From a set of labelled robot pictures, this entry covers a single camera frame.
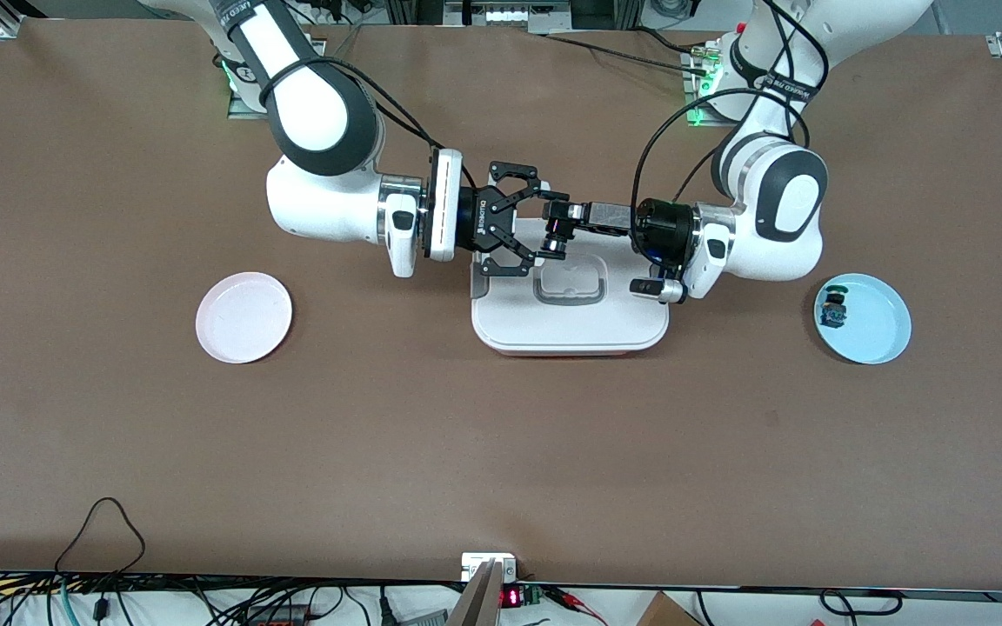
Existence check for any orange push button switch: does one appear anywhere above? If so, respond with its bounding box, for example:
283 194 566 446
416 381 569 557
543 198 587 262

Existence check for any pink box with white lid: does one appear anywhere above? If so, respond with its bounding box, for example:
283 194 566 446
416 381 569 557
471 217 671 357

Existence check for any white electronics unit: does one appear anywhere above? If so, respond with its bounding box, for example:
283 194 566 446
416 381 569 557
444 0 573 34

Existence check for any light blue round plate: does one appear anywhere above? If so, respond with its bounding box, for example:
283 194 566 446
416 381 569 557
814 273 912 365

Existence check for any pale pink round plate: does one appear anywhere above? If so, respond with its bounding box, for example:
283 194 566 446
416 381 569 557
195 271 294 364

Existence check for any red test lead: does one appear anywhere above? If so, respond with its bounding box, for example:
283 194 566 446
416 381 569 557
544 587 608 625

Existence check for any brown cardboard piece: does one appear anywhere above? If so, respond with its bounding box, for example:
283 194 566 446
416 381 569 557
636 591 704 626

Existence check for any black and orange device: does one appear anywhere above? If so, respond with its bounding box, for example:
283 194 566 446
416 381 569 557
244 604 311 626

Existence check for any short aluminium profile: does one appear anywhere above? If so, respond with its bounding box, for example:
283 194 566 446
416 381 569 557
0 0 45 41

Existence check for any long black base cable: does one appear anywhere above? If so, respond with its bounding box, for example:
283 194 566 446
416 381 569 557
540 33 711 75

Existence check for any blue green knob switch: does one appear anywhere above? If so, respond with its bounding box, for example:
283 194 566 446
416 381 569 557
818 284 851 330

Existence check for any short black base cable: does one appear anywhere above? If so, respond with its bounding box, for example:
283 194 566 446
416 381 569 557
636 26 698 55

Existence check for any white metal bracket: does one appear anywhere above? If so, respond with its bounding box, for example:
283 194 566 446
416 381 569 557
461 553 518 582

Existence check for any grey aluminium post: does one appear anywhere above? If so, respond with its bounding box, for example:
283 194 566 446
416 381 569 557
447 561 504 626

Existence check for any flat looped black cable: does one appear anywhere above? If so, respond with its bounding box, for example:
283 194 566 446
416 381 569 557
818 589 904 615

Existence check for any thin looped black cable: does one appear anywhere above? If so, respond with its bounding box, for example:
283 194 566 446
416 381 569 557
53 496 147 575

